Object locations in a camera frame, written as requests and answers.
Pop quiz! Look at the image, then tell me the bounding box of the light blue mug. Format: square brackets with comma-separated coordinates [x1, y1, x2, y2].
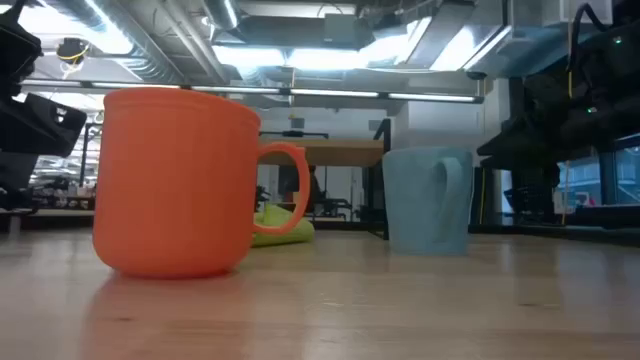
[382, 146, 475, 257]

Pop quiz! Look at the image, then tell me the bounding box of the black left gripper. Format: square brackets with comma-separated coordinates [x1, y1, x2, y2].
[0, 92, 89, 159]

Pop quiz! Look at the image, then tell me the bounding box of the black ceiling mount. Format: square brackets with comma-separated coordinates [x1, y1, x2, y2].
[55, 37, 92, 67]

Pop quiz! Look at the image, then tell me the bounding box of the wooden shelf with black frame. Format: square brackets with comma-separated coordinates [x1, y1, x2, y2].
[257, 118, 393, 241]

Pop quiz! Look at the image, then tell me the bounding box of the black leaning panel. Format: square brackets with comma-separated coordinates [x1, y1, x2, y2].
[472, 167, 502, 225]

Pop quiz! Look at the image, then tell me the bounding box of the orange plastic mug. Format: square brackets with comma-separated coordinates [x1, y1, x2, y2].
[92, 87, 312, 280]

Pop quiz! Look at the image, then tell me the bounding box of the long ceiling light bar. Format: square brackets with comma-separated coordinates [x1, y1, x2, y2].
[19, 79, 485, 105]

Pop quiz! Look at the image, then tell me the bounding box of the yellow-green cup lying down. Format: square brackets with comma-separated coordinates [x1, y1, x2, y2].
[251, 203, 316, 249]

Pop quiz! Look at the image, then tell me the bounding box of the black perforated cart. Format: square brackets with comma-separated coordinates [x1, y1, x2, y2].
[502, 183, 562, 225]

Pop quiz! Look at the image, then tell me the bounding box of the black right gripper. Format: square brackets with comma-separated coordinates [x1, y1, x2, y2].
[477, 115, 566, 176]

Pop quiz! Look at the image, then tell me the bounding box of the yellow hanging cable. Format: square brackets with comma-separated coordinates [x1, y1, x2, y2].
[478, 167, 487, 225]

